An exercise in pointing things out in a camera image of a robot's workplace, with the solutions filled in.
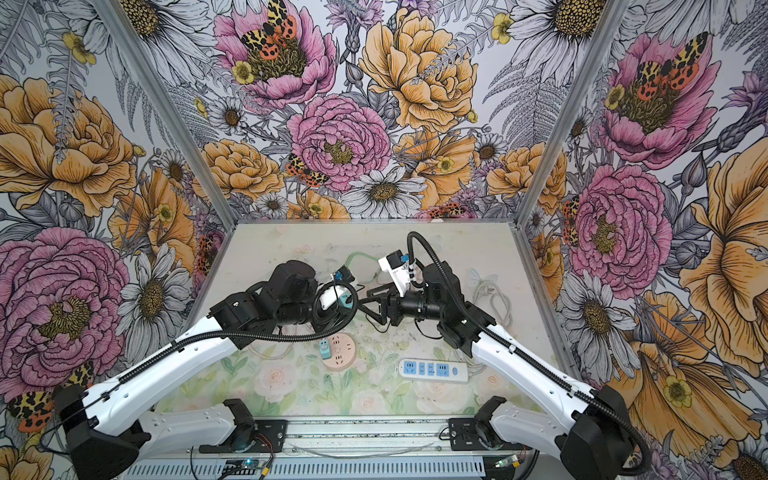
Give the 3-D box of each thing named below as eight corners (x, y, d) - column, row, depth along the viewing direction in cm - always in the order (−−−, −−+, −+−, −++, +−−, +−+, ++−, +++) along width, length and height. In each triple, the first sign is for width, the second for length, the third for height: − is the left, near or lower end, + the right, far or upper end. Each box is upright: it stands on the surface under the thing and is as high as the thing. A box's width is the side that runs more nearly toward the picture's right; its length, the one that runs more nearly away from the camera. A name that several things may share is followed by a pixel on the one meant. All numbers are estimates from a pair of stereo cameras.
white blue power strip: (398, 380, 85) (398, 376, 83) (398, 361, 88) (398, 357, 86) (468, 384, 84) (470, 380, 82) (466, 365, 88) (468, 361, 85)
